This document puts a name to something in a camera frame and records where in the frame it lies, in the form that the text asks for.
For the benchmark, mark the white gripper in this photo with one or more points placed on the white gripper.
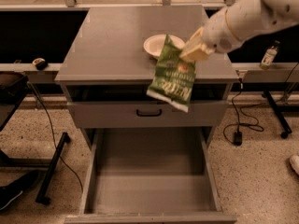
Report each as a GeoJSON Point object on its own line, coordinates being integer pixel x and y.
{"type": "Point", "coordinates": [217, 32]}

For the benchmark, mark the white red sneaker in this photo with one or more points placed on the white red sneaker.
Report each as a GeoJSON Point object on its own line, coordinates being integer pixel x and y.
{"type": "Point", "coordinates": [294, 162]}

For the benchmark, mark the black drawer handle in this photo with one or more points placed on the black drawer handle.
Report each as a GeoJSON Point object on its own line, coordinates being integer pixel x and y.
{"type": "Point", "coordinates": [144, 114]}

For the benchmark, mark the grey drawer cabinet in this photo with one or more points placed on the grey drawer cabinet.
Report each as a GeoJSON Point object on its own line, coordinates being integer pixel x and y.
{"type": "Point", "coordinates": [107, 62]}

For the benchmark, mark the small clear bottle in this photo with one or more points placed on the small clear bottle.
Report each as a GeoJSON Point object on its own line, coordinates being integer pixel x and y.
{"type": "Point", "coordinates": [270, 55]}

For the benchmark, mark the black wheeled stand right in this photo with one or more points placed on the black wheeled stand right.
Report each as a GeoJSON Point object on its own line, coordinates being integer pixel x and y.
{"type": "Point", "coordinates": [281, 106]}

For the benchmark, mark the green jalapeno chip bag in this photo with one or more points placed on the green jalapeno chip bag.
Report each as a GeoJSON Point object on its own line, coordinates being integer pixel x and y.
{"type": "Point", "coordinates": [174, 78]}

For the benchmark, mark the white paper bowl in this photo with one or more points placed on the white paper bowl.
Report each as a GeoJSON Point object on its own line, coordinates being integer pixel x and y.
{"type": "Point", "coordinates": [154, 44]}

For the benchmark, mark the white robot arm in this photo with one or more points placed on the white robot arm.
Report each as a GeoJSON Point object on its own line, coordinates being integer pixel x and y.
{"type": "Point", "coordinates": [232, 26]}

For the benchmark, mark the black shoe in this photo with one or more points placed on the black shoe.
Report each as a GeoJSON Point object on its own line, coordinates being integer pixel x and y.
{"type": "Point", "coordinates": [12, 191]}

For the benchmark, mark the yellow black tape measure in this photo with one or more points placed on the yellow black tape measure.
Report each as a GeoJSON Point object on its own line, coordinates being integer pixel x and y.
{"type": "Point", "coordinates": [40, 63]}

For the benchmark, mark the closed grey upper drawer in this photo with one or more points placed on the closed grey upper drawer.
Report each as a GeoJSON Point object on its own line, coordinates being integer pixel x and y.
{"type": "Point", "coordinates": [122, 114]}

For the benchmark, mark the black power adapter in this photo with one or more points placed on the black power adapter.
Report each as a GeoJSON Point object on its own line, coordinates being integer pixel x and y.
{"type": "Point", "coordinates": [238, 138]}

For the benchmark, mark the open grey lower drawer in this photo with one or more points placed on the open grey lower drawer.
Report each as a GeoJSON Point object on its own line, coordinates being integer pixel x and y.
{"type": "Point", "coordinates": [150, 176]}

